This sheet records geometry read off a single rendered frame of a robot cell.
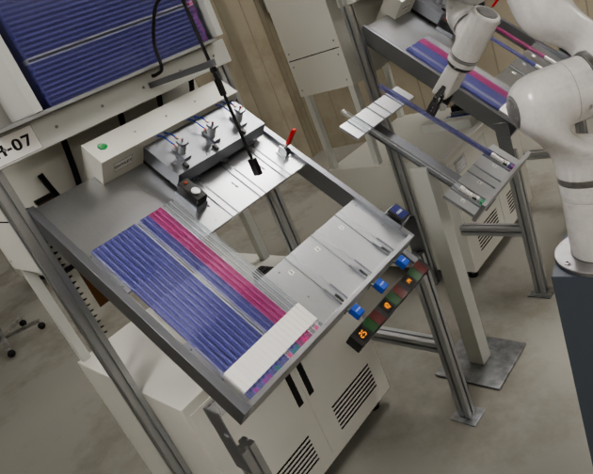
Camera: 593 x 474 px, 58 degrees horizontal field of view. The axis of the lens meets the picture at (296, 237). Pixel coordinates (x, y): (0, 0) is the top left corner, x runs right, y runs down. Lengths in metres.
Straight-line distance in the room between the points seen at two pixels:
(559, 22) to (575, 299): 0.56
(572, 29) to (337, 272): 0.73
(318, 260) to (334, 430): 0.69
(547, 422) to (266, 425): 0.87
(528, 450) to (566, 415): 0.17
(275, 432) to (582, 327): 0.88
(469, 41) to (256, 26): 3.80
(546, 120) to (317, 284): 0.63
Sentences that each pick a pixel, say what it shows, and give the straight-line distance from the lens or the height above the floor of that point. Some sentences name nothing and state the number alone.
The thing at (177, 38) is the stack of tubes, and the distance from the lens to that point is 1.60.
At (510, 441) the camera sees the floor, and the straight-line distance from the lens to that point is 1.89.
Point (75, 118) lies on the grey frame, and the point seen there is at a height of 1.35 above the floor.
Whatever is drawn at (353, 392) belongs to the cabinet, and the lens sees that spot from 1.90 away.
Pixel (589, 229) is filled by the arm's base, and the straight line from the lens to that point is 1.22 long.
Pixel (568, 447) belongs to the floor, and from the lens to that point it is 1.86.
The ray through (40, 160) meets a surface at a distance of 1.58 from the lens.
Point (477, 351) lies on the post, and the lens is 2.09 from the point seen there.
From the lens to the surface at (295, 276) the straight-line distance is 1.33.
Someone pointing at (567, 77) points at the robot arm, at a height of 1.10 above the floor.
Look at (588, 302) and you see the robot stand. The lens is 1.29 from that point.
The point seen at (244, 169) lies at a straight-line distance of 1.54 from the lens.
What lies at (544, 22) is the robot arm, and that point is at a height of 1.20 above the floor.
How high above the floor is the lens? 1.40
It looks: 22 degrees down
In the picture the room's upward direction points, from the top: 23 degrees counter-clockwise
